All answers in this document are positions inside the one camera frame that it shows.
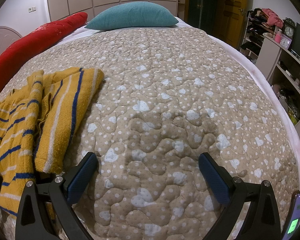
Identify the yellow striped knit sweater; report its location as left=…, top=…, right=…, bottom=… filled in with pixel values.
left=0, top=67, right=104, bottom=216

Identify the cluttered clothes rack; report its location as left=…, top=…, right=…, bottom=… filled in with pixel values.
left=239, top=8, right=278, bottom=64

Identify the pink clothing pile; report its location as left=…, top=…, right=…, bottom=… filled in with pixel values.
left=262, top=8, right=283, bottom=29

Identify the smartphone with lit screen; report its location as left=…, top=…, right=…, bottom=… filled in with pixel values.
left=282, top=191, right=300, bottom=240

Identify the red floral duvet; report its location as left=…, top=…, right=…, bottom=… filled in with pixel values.
left=0, top=12, right=88, bottom=92

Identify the white bed sheet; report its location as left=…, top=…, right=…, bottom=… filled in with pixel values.
left=55, top=18, right=300, bottom=180

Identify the white shelving unit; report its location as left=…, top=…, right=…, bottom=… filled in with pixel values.
left=256, top=33, right=300, bottom=138

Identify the white scalloped headboard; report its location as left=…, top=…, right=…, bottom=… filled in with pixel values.
left=0, top=26, right=22, bottom=55

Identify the beige heart quilted bedspread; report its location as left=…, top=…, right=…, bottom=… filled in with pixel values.
left=0, top=28, right=300, bottom=239

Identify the small pink alarm clock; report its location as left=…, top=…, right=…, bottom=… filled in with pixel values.
left=280, top=34, right=292, bottom=50

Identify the pink bottle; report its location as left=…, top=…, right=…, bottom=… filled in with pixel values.
left=274, top=29, right=282, bottom=43

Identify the dark mantel clock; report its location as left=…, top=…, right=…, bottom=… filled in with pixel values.
left=282, top=18, right=296, bottom=40

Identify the brown wooden door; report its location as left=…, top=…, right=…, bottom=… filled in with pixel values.
left=219, top=0, right=248, bottom=49

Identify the teal pillow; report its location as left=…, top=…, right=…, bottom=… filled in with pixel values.
left=85, top=2, right=178, bottom=30

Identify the wall light switch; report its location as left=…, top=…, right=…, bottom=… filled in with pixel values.
left=28, top=7, right=36, bottom=12

